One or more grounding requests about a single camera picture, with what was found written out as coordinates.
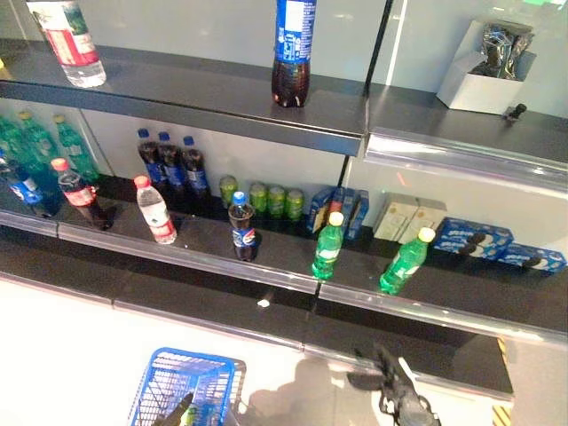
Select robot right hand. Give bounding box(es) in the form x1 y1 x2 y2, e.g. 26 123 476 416
345 343 441 426

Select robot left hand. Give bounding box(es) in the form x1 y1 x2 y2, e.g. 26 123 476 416
152 391 196 426

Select blue plastic shopping basket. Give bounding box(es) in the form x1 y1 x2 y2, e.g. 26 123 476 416
127 346 248 426

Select yellow black hazard tape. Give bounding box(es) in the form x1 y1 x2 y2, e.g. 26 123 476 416
495 335 515 426

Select black bottom shelf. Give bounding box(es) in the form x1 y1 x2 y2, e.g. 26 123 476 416
0 234 516 396

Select small green sprite bottle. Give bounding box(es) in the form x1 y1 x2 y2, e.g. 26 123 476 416
378 226 438 296
311 210 346 281

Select blue oreo cookie box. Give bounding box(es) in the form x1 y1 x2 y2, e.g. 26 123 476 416
431 217 517 261
497 241 568 275

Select white carton box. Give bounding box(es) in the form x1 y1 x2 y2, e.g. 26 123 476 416
373 192 421 241
398 197 448 246

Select blue snack box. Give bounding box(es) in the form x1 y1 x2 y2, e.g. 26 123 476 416
337 187 371 242
307 185 343 235

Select small pepsi bottle blue cap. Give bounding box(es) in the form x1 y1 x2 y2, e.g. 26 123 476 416
227 191 260 264

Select small water bottle red cap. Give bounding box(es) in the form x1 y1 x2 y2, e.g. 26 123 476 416
133 174 178 246

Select green soda can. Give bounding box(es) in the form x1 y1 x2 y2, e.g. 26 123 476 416
284 188 306 222
248 181 269 218
266 185 288 220
218 174 240 209

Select coca cola bottle red cap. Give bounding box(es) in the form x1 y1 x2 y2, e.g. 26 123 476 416
49 157 113 232

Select pepsi bottle blue label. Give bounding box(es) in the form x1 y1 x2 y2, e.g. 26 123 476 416
0 149 64 218

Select green sprite bottle yellow cap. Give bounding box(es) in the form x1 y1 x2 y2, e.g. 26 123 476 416
0 115 26 168
52 114 101 185
17 110 61 178

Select small black shelf clip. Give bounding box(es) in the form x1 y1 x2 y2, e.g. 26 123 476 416
502 102 528 122

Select dark grey shelf board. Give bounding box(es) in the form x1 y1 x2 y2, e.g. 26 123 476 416
0 38 370 159

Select white cardboard display box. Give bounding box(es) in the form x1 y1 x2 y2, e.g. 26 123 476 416
435 16 539 117

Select large pepsi cola bottle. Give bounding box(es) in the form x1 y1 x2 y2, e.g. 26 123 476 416
271 0 319 109

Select dark foil snack packs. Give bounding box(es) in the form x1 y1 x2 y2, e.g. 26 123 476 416
469 21 535 82

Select clear water bottle red label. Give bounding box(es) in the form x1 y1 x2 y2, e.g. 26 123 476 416
26 0 107 89

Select black shelf with clear rail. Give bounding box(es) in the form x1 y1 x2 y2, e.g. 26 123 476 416
0 175 568 347

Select grey shelf with clear rail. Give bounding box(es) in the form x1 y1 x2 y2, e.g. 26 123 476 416
362 83 568 200

